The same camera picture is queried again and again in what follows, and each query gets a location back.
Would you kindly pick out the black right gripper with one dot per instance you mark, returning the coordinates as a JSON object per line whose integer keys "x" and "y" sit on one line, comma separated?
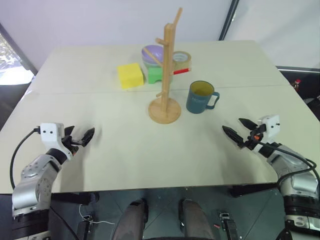
{"x": 255, "y": 136}

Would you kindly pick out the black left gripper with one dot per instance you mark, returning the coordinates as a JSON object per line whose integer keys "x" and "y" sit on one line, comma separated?
{"x": 72, "y": 143}

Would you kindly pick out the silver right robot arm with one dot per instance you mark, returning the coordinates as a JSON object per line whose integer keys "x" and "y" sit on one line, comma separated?
{"x": 295, "y": 172}

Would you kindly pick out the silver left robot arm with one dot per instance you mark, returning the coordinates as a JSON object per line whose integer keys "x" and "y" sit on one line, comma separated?
{"x": 37, "y": 175}

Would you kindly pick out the wooden mug tree stand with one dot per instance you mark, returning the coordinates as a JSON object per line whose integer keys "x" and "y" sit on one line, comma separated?
{"x": 168, "y": 75}

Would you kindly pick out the teal mug with yellow inside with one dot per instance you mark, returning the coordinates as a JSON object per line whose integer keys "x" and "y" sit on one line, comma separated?
{"x": 197, "y": 102}

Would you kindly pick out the small red-capped bottle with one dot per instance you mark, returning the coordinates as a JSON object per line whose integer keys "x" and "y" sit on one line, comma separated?
{"x": 297, "y": 85}

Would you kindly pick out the yellow sponge block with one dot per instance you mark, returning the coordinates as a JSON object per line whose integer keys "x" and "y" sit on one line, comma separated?
{"x": 131, "y": 76}

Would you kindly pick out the red marker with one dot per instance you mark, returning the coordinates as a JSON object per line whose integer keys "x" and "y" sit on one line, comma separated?
{"x": 182, "y": 71}

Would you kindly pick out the brown packing tape roll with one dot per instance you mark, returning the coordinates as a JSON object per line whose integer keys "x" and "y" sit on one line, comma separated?
{"x": 186, "y": 62}

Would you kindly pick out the green foam block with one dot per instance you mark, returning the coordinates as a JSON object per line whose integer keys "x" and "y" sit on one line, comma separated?
{"x": 153, "y": 75}

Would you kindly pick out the light green bowl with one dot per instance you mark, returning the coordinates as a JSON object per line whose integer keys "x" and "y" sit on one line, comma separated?
{"x": 148, "y": 64}

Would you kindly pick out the dark rounded leg shape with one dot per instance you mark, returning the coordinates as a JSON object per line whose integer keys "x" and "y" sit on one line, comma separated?
{"x": 130, "y": 222}
{"x": 196, "y": 222}

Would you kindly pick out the purple bowl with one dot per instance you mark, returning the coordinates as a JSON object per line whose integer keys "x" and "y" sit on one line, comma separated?
{"x": 152, "y": 51}

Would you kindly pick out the black slanted pillar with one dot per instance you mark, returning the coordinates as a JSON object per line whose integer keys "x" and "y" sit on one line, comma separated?
{"x": 228, "y": 18}

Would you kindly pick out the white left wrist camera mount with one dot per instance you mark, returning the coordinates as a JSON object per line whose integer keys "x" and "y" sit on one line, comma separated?
{"x": 51, "y": 132}

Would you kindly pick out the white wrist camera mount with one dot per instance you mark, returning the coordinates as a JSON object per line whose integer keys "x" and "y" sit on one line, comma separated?
{"x": 51, "y": 132}
{"x": 271, "y": 126}

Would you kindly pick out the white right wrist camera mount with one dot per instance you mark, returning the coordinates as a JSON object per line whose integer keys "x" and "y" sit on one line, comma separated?
{"x": 271, "y": 126}

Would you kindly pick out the black table bracket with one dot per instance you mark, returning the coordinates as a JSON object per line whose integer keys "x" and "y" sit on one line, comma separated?
{"x": 252, "y": 190}
{"x": 72, "y": 198}

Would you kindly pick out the black window frame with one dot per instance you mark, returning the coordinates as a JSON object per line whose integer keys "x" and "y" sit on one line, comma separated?
{"x": 17, "y": 47}

